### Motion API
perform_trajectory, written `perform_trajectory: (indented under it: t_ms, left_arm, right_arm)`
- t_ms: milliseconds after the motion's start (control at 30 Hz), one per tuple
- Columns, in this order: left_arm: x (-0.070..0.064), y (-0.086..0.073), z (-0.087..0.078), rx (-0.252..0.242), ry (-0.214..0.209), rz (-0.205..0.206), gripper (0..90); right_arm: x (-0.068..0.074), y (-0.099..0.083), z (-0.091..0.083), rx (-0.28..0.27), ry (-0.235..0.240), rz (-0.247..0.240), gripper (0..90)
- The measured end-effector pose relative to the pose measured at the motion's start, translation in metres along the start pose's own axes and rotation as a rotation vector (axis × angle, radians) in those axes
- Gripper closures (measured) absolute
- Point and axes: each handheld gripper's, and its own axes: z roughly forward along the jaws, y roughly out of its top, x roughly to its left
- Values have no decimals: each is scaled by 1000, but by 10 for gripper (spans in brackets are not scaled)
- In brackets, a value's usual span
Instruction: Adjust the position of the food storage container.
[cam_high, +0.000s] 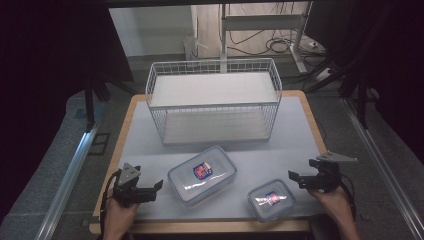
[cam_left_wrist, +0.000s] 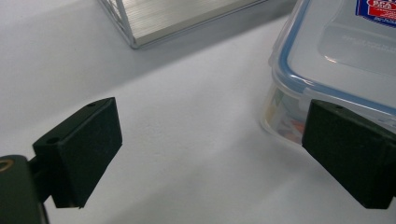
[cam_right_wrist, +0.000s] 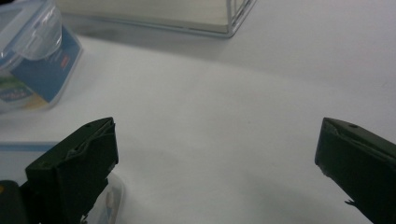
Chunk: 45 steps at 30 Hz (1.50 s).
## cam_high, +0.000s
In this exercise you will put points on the white power strip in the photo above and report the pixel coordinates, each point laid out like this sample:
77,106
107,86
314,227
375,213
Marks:
322,75

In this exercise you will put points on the black floor plate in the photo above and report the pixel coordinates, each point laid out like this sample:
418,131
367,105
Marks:
99,144

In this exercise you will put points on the pale blue table mat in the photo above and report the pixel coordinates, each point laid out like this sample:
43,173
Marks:
260,160

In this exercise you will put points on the white metal stand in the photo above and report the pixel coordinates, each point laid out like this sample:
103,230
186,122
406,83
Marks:
263,22

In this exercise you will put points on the small clear food container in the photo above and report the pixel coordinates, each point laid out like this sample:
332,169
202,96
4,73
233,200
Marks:
271,200

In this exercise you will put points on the clear plastic bag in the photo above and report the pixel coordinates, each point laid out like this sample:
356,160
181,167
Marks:
192,48

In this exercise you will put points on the person's left hand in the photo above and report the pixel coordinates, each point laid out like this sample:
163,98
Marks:
118,213

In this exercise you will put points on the person's right hand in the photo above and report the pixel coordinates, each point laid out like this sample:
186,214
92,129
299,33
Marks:
333,201

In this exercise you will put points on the black metal stand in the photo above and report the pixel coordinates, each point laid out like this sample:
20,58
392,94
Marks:
361,100
89,100

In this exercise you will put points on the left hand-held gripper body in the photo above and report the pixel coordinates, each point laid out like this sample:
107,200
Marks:
128,191

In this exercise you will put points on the large clear food container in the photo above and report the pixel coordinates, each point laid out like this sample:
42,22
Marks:
202,175

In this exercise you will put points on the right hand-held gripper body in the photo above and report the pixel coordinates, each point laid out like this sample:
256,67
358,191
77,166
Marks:
328,176

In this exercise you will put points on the aluminium rail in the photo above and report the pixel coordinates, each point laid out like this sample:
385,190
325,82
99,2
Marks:
383,166
66,186

